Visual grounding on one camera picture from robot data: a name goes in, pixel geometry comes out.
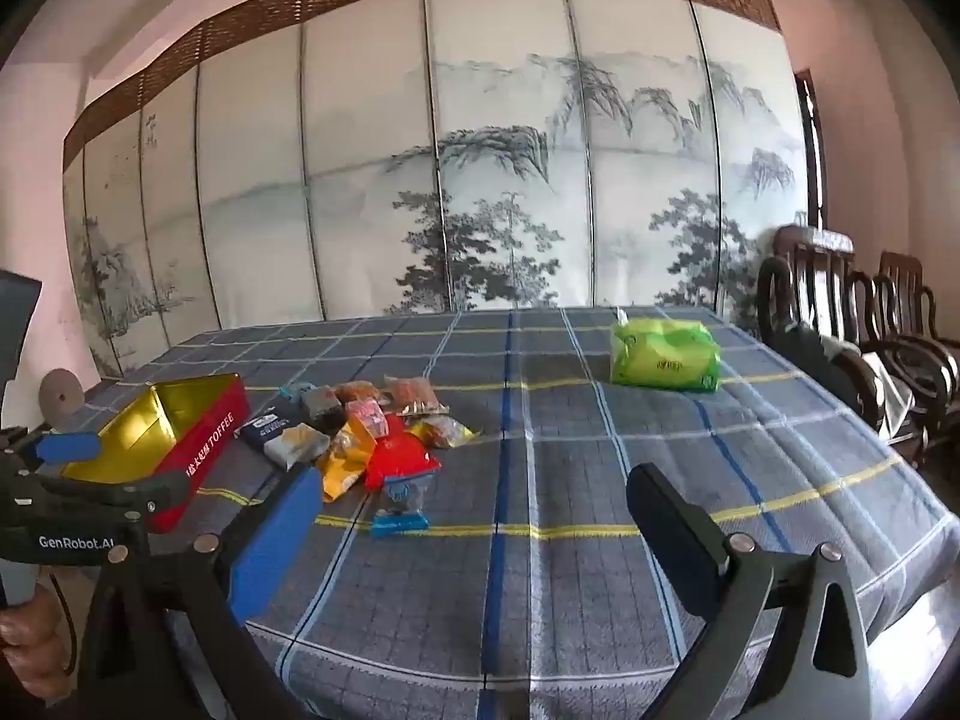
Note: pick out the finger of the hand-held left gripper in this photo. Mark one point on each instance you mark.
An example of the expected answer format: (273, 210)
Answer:
(67, 448)
(112, 499)

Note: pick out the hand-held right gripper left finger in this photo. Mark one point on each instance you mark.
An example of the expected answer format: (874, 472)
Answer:
(279, 540)

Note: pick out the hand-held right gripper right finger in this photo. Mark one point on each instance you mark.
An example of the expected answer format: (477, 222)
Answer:
(675, 540)

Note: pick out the red tin box gold inside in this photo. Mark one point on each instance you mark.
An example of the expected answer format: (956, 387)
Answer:
(127, 435)

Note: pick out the navy and white snack packet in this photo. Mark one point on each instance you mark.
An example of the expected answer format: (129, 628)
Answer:
(264, 427)

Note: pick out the clear blue candy packet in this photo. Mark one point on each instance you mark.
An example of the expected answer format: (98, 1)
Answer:
(401, 519)

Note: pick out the grey speckled snack packet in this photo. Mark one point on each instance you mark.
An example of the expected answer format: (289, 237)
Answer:
(322, 399)

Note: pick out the pink snack packet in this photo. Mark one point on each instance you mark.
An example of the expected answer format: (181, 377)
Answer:
(367, 414)

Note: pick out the person's left hand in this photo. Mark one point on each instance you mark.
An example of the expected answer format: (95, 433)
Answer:
(30, 634)

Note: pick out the grey round disc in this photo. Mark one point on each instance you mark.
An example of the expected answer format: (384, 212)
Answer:
(61, 396)

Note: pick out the blue plaid tablecloth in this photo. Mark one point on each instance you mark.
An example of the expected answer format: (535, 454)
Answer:
(562, 465)

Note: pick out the red snack packet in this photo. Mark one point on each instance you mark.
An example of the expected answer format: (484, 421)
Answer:
(397, 461)

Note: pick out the small teal snack packet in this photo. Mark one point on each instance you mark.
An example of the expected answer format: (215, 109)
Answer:
(296, 390)

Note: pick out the brown orange snack packet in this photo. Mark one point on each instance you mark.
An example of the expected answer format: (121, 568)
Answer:
(356, 391)
(411, 392)

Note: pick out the yellow snack packet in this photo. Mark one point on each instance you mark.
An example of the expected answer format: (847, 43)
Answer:
(442, 433)

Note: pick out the dark cloth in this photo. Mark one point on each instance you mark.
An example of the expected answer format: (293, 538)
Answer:
(821, 364)

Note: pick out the white cloth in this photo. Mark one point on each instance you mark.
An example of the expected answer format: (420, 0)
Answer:
(889, 394)

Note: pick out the dark wooden armchair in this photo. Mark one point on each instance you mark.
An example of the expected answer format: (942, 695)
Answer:
(795, 292)
(911, 300)

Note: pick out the painted folding screen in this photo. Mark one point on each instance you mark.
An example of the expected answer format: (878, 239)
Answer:
(375, 165)

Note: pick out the dark wooden window frame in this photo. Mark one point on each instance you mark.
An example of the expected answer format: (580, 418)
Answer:
(814, 150)

